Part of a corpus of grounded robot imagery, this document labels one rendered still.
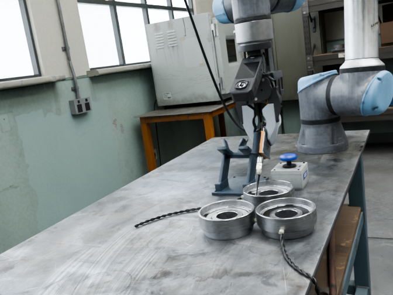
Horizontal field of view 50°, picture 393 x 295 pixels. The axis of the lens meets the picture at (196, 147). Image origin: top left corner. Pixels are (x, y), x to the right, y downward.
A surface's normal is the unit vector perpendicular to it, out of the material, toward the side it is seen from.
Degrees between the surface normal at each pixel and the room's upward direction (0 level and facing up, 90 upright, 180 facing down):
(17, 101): 90
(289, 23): 90
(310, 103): 93
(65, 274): 0
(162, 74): 90
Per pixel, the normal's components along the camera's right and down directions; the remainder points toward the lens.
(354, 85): -0.69, 0.14
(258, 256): -0.14, -0.97
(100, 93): 0.89, -0.04
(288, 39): -0.44, 0.24
